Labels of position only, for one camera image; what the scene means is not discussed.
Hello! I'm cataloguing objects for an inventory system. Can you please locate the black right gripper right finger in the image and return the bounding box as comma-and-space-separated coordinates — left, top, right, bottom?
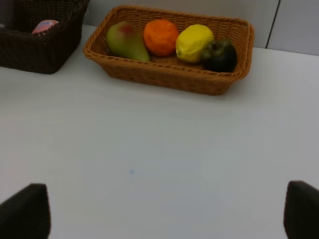
283, 181, 319, 239

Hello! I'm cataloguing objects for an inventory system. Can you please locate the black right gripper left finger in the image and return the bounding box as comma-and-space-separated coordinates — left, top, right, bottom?
0, 183, 51, 239

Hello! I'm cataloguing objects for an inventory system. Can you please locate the pink lotion bottle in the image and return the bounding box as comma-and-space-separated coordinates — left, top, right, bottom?
32, 20, 58, 35

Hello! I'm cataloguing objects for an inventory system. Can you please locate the green red pear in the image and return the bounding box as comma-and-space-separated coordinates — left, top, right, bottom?
106, 21, 150, 62

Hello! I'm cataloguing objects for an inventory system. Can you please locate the yellow lemon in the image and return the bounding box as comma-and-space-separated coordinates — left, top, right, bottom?
175, 24, 214, 63

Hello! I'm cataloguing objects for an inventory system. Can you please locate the orange mandarin fruit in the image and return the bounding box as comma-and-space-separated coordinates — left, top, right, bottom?
143, 19, 179, 57

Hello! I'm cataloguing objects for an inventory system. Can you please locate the dark brown wicker basket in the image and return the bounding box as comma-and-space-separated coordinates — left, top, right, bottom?
0, 0, 89, 74

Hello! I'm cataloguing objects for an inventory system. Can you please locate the orange wicker basket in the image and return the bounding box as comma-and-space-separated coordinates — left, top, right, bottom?
83, 5, 255, 96

